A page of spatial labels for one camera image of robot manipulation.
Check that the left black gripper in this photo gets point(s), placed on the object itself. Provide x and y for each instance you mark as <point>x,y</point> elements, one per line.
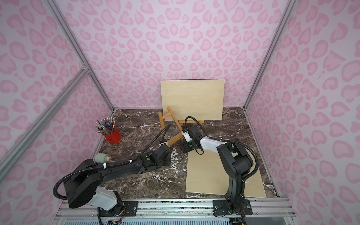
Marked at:
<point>166,157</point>

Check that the red pencil bucket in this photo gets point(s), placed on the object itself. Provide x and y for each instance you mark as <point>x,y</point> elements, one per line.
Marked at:
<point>114,138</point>

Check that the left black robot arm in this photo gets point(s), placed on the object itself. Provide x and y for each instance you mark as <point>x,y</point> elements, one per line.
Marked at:
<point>83,185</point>

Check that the plywood board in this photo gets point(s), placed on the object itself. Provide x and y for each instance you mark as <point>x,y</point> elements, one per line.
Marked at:
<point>201,99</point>
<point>206,175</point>

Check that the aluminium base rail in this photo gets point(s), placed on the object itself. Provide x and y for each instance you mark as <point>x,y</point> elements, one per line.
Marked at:
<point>268,211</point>

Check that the bunch of coloured pencils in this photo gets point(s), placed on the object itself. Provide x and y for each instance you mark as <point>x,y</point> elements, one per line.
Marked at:
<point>105,126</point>

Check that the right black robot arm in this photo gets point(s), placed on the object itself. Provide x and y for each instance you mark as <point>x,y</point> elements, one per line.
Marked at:
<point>238,160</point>

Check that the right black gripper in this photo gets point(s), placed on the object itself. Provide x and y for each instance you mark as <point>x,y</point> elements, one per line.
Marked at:
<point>185,145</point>

